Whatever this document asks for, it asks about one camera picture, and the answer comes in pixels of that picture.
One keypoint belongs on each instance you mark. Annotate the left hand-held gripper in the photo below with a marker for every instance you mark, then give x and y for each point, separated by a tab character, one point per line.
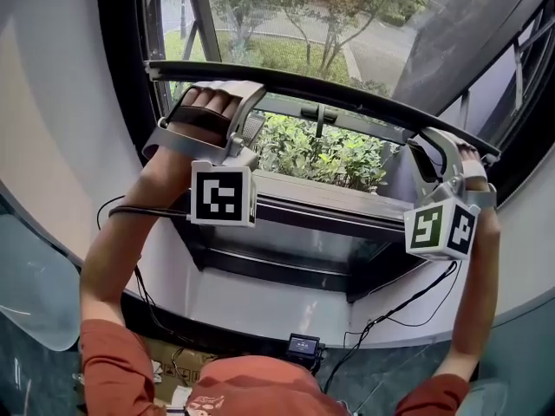
221	193

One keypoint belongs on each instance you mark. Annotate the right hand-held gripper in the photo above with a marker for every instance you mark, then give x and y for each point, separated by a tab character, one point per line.
427	232

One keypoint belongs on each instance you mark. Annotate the person's right forearm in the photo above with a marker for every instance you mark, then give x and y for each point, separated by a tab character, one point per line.
477	297

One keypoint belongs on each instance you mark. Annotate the person's left forearm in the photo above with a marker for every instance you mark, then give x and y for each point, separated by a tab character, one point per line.
121	241

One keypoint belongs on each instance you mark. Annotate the open glass window sash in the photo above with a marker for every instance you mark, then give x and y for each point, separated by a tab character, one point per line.
204	20

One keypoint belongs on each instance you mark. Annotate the person's right hand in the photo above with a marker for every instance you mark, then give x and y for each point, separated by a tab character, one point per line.
474	169

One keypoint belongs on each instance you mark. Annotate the person's left hand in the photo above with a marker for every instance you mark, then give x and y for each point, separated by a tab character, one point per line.
212	100

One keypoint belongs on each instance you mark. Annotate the green bushes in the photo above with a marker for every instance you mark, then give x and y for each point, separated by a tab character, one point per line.
312	154

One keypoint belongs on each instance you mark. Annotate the thin trees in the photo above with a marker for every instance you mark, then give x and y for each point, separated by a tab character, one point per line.
334	37

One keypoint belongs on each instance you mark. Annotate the small black display device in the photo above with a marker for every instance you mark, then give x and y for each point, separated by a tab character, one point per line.
303	345

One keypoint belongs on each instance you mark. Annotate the grey round chair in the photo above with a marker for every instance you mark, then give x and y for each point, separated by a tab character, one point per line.
490	399

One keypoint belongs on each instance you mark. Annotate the brown cardboard box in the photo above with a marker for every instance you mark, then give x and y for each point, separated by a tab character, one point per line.
173	362

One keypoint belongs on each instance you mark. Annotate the person's red shirt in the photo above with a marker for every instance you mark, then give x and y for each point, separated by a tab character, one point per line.
260	388

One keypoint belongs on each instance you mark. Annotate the translucent plastic chair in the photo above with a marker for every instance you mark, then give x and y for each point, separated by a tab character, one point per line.
34	284

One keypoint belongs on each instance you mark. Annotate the black window frame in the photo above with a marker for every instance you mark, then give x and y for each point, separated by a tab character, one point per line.
303	206

